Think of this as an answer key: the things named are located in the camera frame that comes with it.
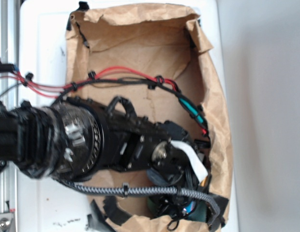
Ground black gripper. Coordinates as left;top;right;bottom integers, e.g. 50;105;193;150
147;166;213;231

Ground blue microfiber cloth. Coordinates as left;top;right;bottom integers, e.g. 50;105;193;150
187;201;208;222

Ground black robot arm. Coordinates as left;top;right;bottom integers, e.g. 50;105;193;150
0;96;220;225

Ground green dimpled ball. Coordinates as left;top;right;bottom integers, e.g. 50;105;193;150
147;197;156;217

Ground brown paper bag tray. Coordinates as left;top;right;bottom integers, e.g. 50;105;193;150
66;3;233;232

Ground white plastic bin lid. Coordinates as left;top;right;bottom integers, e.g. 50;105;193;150
15;0;225;232

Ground white flat ribbon cable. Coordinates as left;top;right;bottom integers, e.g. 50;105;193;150
169;140;209;181

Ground grey braided cable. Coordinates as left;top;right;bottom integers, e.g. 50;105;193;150
57;177;222;227

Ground red and black wire bundle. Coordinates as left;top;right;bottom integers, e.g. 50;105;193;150
0;63;211;141

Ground silver corner bracket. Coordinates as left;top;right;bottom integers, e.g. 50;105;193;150
0;212;16;232

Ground aluminium frame rail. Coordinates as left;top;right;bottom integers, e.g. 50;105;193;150
0;0;20;231

